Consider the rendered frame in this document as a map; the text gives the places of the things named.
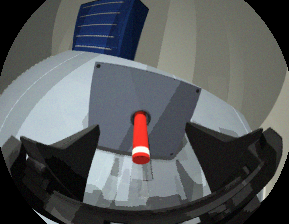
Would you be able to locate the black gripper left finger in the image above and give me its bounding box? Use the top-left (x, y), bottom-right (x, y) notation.
top-left (20, 124), bottom-right (100, 202)

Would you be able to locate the red peg with white band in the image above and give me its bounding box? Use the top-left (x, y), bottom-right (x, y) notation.
top-left (132, 112), bottom-right (151, 165)

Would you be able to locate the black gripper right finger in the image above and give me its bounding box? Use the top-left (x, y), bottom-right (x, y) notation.
top-left (185, 121), bottom-right (262, 193)

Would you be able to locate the grey sloped panel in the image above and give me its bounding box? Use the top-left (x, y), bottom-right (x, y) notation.
top-left (88, 61), bottom-right (201, 157)

